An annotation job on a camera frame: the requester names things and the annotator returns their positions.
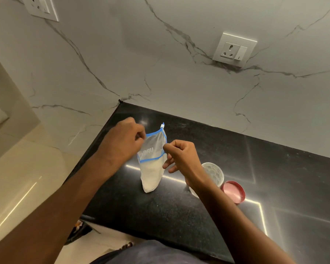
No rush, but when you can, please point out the person's dark clothing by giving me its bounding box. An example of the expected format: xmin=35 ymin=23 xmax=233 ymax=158
xmin=89 ymin=240 xmax=209 ymax=264

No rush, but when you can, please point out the white wall socket with switch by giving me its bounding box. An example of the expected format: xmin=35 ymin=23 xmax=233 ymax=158
xmin=212 ymin=32 xmax=258 ymax=68

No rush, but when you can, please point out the clear plastic jar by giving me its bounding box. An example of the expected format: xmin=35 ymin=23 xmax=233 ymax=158
xmin=189 ymin=162 xmax=225 ymax=198

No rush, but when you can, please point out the person's right hand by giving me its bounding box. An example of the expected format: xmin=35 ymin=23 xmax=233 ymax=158
xmin=162 ymin=140 xmax=207 ymax=188

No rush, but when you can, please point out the white wall switch plate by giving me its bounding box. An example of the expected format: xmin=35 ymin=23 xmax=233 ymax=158
xmin=21 ymin=0 xmax=60 ymax=22

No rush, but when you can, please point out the person's left hand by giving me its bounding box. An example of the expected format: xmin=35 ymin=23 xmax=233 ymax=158
xmin=98 ymin=117 xmax=147 ymax=170

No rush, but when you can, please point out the dark slipper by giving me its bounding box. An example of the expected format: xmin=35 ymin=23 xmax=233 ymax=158
xmin=65 ymin=214 xmax=96 ymax=245

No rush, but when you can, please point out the clear blue-edged zip bag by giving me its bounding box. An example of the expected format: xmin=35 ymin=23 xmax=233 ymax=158
xmin=137 ymin=123 xmax=168 ymax=193

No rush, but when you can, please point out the person's right forearm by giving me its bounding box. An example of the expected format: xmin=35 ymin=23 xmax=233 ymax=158
xmin=186 ymin=174 xmax=297 ymax=264

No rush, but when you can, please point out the red jar lid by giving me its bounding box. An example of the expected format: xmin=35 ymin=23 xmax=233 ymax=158
xmin=221 ymin=180 xmax=246 ymax=205

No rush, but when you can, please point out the person's left forearm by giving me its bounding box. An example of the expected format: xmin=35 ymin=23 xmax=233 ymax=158
xmin=0 ymin=154 xmax=119 ymax=264

